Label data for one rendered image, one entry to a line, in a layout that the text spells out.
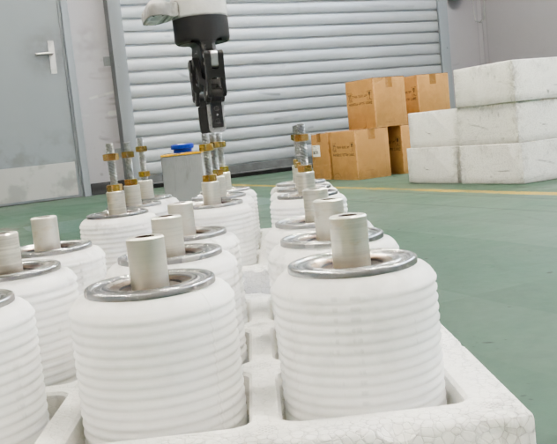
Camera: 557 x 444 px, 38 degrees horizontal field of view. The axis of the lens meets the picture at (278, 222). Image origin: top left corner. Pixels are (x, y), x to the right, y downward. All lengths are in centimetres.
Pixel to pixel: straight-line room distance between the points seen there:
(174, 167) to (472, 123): 266
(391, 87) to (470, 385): 459
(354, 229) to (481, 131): 342
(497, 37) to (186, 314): 775
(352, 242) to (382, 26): 704
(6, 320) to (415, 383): 23
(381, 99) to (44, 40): 264
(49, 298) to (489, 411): 30
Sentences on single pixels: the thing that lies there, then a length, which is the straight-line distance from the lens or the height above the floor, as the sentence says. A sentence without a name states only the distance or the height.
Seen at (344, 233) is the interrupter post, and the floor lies 27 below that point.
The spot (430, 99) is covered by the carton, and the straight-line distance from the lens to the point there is 523.
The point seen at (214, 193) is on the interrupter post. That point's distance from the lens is 99.
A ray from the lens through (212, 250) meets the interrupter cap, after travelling 57.
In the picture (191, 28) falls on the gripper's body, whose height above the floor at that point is 48.
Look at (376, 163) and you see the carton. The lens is 495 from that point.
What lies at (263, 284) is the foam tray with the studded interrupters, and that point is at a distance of 94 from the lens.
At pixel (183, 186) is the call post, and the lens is 138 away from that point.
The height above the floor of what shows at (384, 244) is 25.
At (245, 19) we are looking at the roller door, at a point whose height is 127.
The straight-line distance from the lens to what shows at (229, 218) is 96.
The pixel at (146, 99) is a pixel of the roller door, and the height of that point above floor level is 69.
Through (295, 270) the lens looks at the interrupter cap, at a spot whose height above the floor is 25.
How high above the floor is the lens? 33
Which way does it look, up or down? 6 degrees down
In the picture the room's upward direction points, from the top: 6 degrees counter-clockwise
